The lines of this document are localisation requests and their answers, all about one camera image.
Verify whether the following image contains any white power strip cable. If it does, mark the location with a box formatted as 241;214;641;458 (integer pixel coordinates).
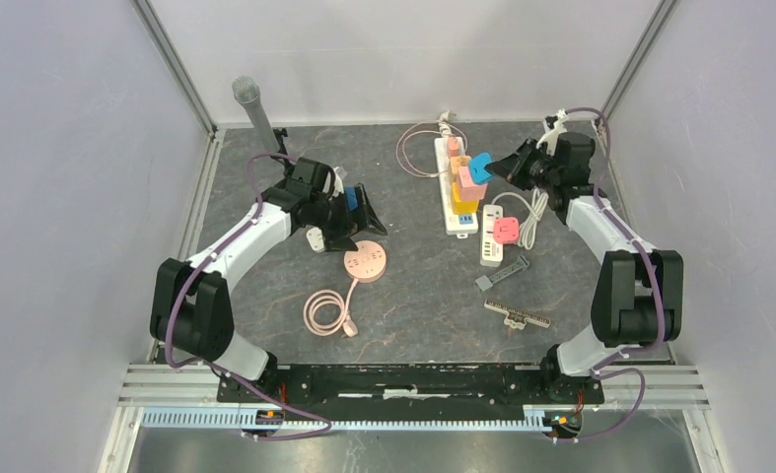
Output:
491;188;551;252

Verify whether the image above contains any small white power strip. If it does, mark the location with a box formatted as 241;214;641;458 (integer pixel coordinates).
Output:
480;204;503;267

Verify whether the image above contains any round pink power socket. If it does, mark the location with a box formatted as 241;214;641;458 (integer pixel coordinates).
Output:
343;240;387;284

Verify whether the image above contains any grey plastic clip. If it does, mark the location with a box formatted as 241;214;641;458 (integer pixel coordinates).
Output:
474;255;530;293

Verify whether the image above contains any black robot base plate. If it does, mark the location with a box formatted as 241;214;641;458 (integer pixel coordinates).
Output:
216;363;605;423

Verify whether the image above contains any light blue plug adapter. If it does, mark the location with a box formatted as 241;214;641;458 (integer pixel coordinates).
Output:
468;152;494;185

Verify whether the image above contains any small salmon plug adapter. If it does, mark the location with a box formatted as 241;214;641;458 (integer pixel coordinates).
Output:
446;136;463;158

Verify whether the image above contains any pink red plug adapter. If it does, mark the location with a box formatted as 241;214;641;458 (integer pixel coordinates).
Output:
492;217;521;245

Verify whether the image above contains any pink cube socket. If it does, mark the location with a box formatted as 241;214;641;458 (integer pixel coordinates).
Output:
456;166;487;202

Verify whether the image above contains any grey microphone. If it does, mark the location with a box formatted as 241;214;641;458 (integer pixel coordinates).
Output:
232;76;280;152

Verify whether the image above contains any white plug adapter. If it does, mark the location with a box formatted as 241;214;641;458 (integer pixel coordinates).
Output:
306;227;326;253

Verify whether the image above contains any pink coiled socket cable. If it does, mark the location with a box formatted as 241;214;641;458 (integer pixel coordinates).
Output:
303;279;361;339

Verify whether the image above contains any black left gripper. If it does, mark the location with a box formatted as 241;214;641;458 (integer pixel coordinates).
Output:
311;184;387;252

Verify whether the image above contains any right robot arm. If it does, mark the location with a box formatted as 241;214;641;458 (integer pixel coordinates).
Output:
485;132;683;402

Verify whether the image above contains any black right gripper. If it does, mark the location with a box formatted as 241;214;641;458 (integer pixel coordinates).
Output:
486;139;560;192

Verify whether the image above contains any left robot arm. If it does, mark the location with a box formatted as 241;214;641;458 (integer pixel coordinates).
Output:
150;152;388;402

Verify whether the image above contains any beige comb strip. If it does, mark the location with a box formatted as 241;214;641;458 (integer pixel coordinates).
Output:
483;300;551;330

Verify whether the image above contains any long white power strip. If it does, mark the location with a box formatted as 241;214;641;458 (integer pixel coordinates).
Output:
434;137;479;239

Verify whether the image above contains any yellow cube socket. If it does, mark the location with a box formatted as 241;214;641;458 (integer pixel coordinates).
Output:
451;182;479;216

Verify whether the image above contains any dark blue cube socket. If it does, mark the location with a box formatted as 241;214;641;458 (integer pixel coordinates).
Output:
344;186;360;213

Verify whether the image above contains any tan patterned cube socket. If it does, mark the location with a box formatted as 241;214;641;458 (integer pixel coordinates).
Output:
449;155;471;176

